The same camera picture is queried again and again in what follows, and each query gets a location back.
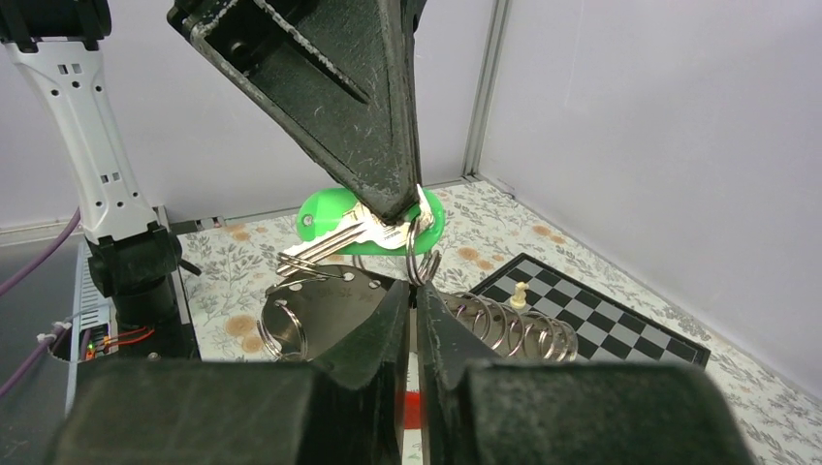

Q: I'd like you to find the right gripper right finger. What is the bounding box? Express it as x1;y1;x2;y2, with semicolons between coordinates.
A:
416;284;754;464

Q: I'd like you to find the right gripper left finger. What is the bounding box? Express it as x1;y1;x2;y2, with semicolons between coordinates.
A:
45;281;411;464

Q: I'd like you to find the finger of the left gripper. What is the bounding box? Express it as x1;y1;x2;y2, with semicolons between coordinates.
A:
167;0;421;224

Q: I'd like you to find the green key tag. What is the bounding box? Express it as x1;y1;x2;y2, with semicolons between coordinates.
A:
276;186;446;286

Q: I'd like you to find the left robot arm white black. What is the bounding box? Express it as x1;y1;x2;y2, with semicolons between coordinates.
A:
1;1;425;357

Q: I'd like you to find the cream chess piece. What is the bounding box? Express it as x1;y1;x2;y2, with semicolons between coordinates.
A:
509;282;529;310

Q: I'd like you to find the black grey chessboard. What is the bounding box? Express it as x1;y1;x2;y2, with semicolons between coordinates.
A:
471;253;711;368

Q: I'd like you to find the floral table mat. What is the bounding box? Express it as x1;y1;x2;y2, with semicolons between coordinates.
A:
181;182;821;464

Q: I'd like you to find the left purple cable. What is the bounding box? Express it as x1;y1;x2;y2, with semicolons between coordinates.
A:
0;208;83;399

